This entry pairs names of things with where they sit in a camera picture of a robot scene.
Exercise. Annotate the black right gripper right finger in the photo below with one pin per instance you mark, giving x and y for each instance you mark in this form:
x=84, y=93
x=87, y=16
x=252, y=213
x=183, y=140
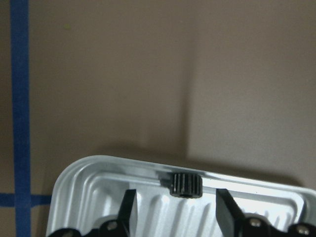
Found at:
x=228, y=214

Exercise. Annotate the black gear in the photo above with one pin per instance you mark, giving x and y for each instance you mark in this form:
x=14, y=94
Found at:
x=186, y=185

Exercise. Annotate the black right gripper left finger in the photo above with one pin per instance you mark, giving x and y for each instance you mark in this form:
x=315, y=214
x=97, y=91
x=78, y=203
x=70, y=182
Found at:
x=127, y=215

